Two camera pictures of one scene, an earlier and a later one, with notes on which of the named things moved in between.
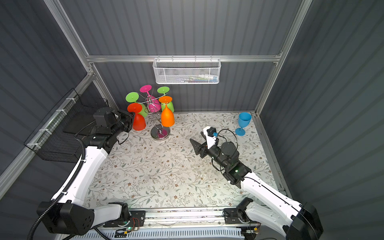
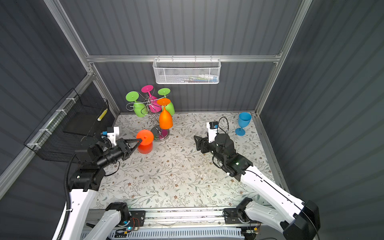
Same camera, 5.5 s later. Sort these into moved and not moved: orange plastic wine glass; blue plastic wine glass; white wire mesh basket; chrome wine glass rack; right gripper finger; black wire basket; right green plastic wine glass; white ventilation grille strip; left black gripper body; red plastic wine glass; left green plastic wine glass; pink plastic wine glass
Moved: left black gripper body; red plastic wine glass; orange plastic wine glass; right gripper finger
Not moved: chrome wine glass rack; white wire mesh basket; left green plastic wine glass; blue plastic wine glass; pink plastic wine glass; right green plastic wine glass; white ventilation grille strip; black wire basket
